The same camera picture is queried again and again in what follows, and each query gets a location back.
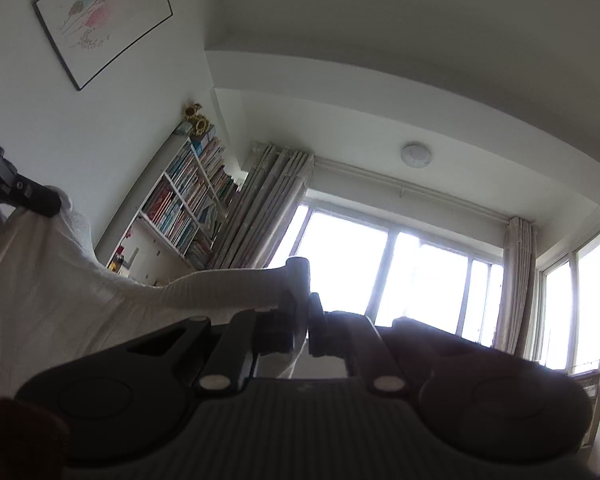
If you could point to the sunflower bouquet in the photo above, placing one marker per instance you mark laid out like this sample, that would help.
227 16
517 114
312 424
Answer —
198 120

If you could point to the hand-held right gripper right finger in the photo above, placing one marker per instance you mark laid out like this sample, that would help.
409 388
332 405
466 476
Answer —
330 335

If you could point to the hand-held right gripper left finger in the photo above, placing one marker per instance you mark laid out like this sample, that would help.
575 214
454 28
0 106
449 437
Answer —
285 327

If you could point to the white bookshelf with books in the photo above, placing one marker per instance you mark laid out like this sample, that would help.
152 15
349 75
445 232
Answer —
180 200

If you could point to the large window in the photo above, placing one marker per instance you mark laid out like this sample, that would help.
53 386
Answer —
405 270

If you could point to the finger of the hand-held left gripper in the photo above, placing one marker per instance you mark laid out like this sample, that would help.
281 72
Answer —
35 197

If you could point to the side window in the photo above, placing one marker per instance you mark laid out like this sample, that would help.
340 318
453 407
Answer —
575 300

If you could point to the beige curtain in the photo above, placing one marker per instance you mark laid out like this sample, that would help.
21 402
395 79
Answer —
517 285
260 210

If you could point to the round ceiling lamp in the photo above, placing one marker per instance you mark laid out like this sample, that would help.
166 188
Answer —
416 154

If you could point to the white pants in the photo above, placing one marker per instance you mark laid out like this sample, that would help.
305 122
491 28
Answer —
55 285

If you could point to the framed wall picture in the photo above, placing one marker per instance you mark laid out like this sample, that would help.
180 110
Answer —
105 10

